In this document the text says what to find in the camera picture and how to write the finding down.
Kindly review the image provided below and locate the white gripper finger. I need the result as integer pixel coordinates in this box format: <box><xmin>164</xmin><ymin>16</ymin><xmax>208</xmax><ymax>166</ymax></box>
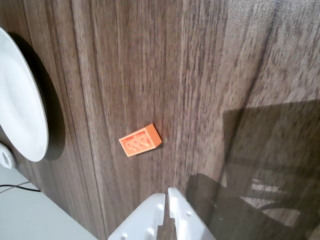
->
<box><xmin>107</xmin><ymin>192</ymin><xmax>166</xmax><ymax>240</ymax></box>
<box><xmin>167</xmin><ymin>187</ymin><xmax>216</xmax><ymax>240</ymax></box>

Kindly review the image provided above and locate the orange lego block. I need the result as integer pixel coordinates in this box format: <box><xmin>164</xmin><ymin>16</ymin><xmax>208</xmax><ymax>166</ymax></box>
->
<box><xmin>118</xmin><ymin>123</ymin><xmax>163</xmax><ymax>158</ymax></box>

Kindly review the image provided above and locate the white round plate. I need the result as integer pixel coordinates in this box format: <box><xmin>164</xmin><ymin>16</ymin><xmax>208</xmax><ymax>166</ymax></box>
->
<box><xmin>0</xmin><ymin>26</ymin><xmax>49</xmax><ymax>163</ymax></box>

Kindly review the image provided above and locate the thin black cable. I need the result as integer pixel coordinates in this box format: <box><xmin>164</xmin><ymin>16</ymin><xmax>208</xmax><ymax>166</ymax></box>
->
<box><xmin>0</xmin><ymin>184</ymin><xmax>41</xmax><ymax>193</ymax></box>

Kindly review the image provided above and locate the white plastic mount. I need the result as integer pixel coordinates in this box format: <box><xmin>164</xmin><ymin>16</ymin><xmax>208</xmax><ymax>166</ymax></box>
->
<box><xmin>0</xmin><ymin>142</ymin><xmax>15</xmax><ymax>169</ymax></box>

